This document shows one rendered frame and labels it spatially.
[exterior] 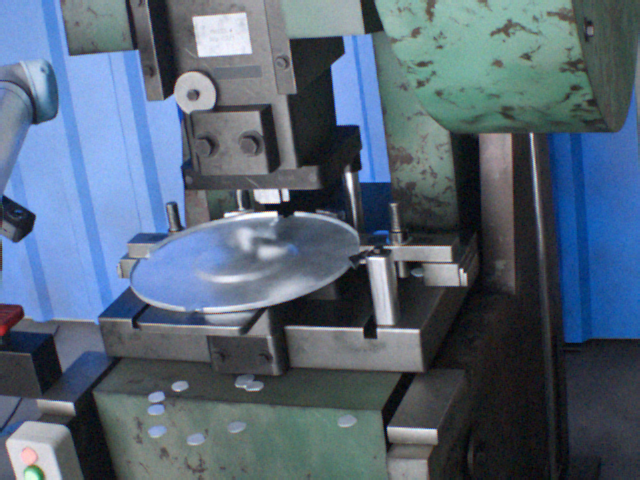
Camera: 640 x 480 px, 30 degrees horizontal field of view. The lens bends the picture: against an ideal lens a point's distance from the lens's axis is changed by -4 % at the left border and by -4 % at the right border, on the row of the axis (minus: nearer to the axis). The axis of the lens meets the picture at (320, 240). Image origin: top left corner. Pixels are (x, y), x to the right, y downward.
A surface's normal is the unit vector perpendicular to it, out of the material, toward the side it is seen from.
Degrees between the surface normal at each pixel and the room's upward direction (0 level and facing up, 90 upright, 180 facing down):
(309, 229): 0
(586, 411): 0
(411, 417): 0
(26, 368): 90
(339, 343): 90
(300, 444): 90
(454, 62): 128
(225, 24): 90
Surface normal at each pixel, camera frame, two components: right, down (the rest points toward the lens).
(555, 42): -0.19, 0.85
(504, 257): -0.36, 0.12
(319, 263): -0.14, -0.92
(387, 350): -0.33, 0.39
